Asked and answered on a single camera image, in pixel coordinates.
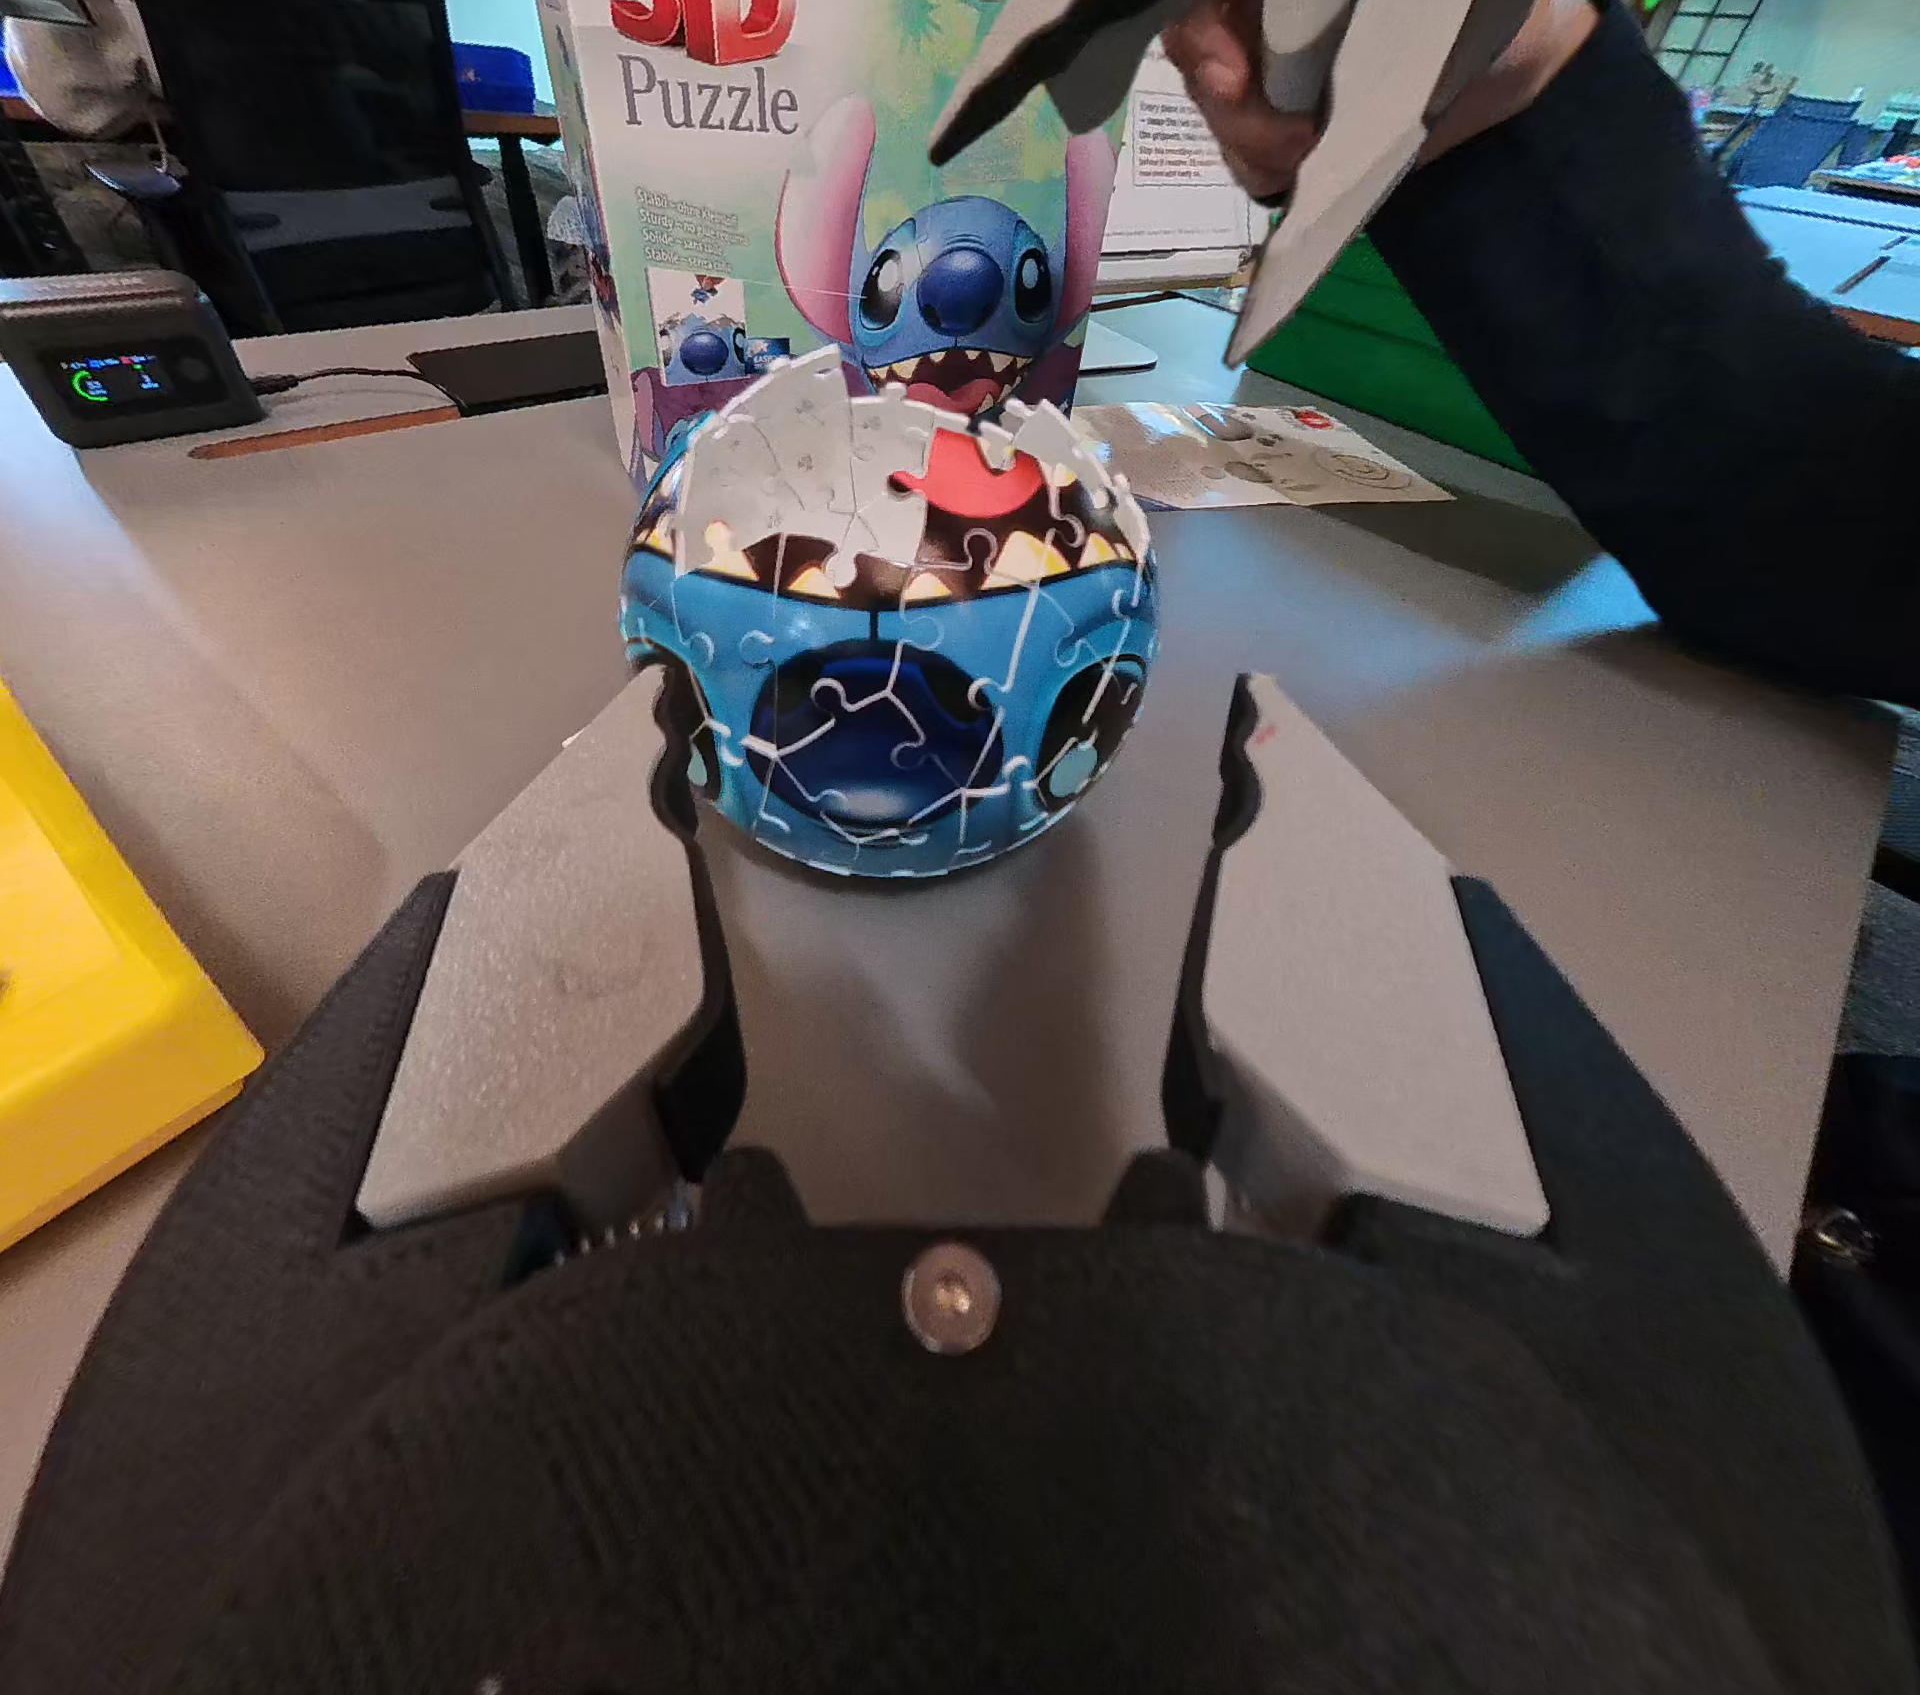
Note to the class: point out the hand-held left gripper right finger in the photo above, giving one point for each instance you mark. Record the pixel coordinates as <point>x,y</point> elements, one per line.
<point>1351,1019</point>

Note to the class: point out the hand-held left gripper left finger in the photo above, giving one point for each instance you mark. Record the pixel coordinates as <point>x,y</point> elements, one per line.
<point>555,1035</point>

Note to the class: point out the blue puzzle ball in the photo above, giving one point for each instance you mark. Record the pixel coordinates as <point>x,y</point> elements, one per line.
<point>901,675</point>

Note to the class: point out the cartoon printed puzzle box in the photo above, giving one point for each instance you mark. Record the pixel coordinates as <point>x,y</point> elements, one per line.
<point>705,150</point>

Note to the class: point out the person's right hand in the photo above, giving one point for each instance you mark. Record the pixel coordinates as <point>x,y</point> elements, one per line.
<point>1230,74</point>

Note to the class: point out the white cardboard box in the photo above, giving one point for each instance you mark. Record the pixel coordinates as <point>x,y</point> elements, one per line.
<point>1185,224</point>

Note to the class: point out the green plastic crate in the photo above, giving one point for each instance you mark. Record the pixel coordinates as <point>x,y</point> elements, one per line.
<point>1395,344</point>

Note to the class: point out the white instruction leaflet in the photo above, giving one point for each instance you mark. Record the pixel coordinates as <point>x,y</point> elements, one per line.
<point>1275,458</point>

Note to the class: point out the row of office desks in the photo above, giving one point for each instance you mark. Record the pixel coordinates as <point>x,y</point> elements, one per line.
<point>1831,210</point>

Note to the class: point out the yellow plastic bin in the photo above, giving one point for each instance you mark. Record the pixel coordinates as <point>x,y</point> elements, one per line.
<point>90,975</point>

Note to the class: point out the blue storage bin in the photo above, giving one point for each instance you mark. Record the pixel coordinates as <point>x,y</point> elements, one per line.
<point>492,68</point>

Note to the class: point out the black desk mat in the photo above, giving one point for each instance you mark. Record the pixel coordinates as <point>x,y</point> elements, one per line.
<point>510,368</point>

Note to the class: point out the black portable power station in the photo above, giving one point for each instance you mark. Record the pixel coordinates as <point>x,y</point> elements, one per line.
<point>135,352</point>

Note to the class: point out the black office chair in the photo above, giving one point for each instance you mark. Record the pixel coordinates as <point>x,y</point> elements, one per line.
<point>300,150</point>

